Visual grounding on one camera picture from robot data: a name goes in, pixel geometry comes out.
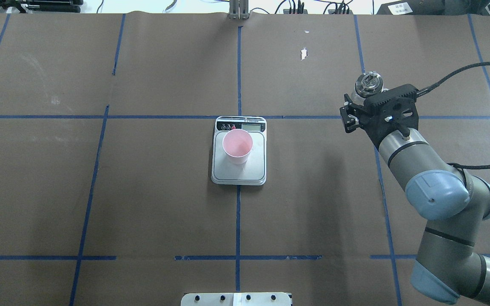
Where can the black box with white label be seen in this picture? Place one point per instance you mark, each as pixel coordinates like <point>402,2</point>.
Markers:
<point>412,7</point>

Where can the aluminium frame post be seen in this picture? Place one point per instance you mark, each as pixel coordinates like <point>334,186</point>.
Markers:
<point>238,10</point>

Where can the silver digital kitchen scale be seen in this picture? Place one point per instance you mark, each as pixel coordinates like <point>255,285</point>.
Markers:
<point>254,171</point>

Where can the clear glass sauce bottle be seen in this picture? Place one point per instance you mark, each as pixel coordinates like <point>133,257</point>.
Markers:
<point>367,84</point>

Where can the pink plastic cup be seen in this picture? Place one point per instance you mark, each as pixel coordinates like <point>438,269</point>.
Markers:
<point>238,144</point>

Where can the brown paper table cover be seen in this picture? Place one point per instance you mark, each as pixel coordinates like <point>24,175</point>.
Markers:
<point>106,142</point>

